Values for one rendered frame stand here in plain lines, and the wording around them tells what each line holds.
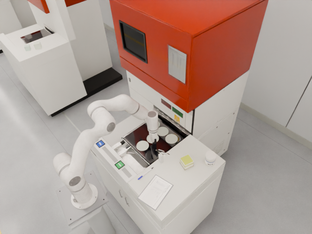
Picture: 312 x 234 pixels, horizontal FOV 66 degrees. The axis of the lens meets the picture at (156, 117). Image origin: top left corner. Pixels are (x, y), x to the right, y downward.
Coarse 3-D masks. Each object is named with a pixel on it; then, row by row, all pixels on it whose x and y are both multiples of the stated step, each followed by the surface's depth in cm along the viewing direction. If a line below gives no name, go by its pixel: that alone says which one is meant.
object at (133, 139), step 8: (144, 128) 206; (168, 128) 204; (128, 136) 200; (136, 136) 200; (144, 136) 199; (160, 136) 198; (152, 144) 193; (160, 144) 193; (168, 144) 193; (144, 152) 188; (152, 152) 188; (152, 160) 183
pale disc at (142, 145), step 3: (141, 141) 196; (144, 141) 196; (138, 144) 194; (141, 144) 194; (144, 144) 194; (147, 144) 194; (138, 147) 192; (141, 147) 192; (144, 147) 192; (147, 147) 192; (141, 150) 190
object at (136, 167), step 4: (120, 148) 195; (124, 156) 189; (128, 156) 189; (124, 160) 187; (128, 160) 186; (132, 160) 186; (128, 164) 184; (132, 164) 184; (136, 164) 184; (132, 168) 181; (136, 168) 181; (140, 168) 181; (136, 172) 179
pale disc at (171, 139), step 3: (168, 135) 199; (171, 135) 199; (174, 135) 199; (165, 138) 197; (168, 138) 197; (171, 138) 197; (174, 138) 196; (177, 138) 196; (168, 141) 195; (171, 141) 195; (174, 141) 195
